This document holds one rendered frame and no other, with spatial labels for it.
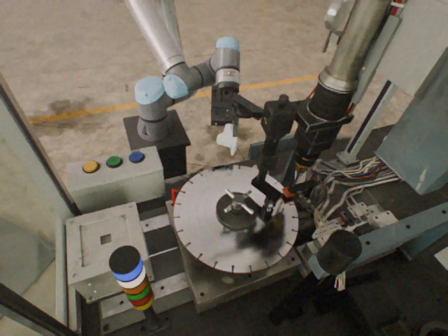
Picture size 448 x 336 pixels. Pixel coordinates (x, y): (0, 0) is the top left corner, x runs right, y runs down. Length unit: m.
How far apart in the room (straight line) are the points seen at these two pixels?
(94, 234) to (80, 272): 0.10
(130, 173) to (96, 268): 0.30
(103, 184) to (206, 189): 0.32
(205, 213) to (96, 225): 0.29
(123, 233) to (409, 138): 0.67
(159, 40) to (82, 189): 0.50
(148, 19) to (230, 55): 0.27
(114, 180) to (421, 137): 0.77
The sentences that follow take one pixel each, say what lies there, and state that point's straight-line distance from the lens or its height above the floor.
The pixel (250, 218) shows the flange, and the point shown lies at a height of 0.96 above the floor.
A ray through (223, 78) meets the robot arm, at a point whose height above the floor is 1.14.
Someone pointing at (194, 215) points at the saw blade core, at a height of 0.95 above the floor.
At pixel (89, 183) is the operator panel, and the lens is 0.91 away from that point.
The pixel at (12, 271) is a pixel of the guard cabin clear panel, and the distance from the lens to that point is 0.63.
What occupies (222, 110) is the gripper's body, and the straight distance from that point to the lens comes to 0.82.
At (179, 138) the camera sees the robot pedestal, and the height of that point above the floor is 0.75.
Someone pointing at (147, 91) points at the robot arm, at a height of 0.97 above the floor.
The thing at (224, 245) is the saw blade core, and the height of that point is 0.95.
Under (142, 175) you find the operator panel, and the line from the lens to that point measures 0.90.
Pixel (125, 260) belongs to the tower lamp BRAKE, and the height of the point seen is 1.16.
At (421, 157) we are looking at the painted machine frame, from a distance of 0.54.
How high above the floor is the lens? 1.56
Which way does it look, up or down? 48 degrees down
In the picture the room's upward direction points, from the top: 7 degrees clockwise
